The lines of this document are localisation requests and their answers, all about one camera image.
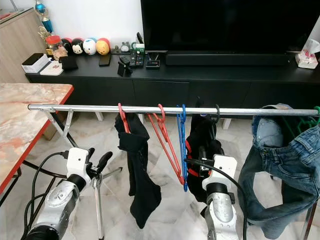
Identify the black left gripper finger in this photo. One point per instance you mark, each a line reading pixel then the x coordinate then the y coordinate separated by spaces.
pixel 105 159

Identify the black garment red stripe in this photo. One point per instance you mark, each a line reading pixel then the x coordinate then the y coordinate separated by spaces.
pixel 202 137

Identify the black hanger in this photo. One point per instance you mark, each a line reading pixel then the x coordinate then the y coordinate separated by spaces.
pixel 218 112

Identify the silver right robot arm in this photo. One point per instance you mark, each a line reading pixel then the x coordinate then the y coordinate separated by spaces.
pixel 220 215

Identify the blue hanger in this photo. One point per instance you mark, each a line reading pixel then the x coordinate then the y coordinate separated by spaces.
pixel 183 150

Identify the red hanger carrying shirt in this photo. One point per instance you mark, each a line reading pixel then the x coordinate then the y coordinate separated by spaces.
pixel 124 120

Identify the empty red hanger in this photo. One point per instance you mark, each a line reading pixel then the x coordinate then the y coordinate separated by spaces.
pixel 165 140

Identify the green hanger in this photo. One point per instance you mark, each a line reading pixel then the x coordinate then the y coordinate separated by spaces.
pixel 311 121

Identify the black t-shirt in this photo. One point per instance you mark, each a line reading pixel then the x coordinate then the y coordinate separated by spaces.
pixel 140 172

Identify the silver metal clothes rack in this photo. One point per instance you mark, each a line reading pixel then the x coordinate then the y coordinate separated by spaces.
pixel 95 108

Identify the black television cabinet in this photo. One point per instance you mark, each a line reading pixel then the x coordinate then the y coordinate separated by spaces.
pixel 190 87

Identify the blue jeans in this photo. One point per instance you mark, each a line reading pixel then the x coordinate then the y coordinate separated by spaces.
pixel 285 165

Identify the small dark phone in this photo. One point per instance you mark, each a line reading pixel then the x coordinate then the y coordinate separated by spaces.
pixel 104 60

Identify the flat white case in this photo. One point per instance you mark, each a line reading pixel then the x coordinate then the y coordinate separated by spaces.
pixel 52 68

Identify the green desk gadget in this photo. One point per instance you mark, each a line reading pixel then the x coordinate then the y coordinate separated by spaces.
pixel 137 55

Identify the black soundbar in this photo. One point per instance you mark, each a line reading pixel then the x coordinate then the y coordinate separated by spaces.
pixel 227 59

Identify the white egg figure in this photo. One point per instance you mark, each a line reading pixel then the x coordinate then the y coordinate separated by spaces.
pixel 89 46

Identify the small grey figure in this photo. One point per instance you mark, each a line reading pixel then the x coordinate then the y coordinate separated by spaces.
pixel 124 47

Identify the black egg figure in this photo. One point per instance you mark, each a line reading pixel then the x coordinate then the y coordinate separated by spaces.
pixel 77 47

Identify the small white box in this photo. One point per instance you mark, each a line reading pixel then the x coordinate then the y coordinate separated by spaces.
pixel 35 63

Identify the jar with red lid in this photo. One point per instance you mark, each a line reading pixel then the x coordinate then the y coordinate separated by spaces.
pixel 53 47

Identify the light wood cabinet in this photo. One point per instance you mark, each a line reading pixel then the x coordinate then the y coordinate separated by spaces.
pixel 20 52

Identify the black television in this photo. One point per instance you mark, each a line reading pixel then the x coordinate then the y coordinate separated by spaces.
pixel 230 24

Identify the small gold trophy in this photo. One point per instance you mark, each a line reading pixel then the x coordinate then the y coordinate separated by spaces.
pixel 45 21

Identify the white tissue box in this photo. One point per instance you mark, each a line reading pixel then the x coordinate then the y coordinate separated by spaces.
pixel 307 59

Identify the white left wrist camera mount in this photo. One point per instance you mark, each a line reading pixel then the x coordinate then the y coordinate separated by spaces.
pixel 78 160

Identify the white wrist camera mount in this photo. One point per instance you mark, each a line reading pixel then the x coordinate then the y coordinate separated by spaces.
pixel 78 160
pixel 222 170

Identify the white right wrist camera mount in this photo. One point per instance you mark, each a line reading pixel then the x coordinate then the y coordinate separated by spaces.
pixel 222 170

